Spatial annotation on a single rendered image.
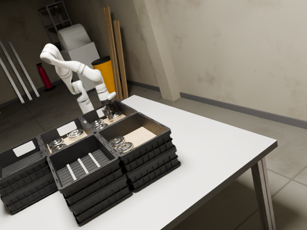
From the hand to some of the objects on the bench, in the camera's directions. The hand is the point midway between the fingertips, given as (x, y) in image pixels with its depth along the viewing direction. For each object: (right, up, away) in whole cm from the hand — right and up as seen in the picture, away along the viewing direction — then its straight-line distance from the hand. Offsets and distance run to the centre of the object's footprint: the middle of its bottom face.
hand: (112, 116), depth 199 cm
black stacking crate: (-2, -41, -47) cm, 62 cm away
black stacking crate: (-46, -44, -23) cm, 68 cm away
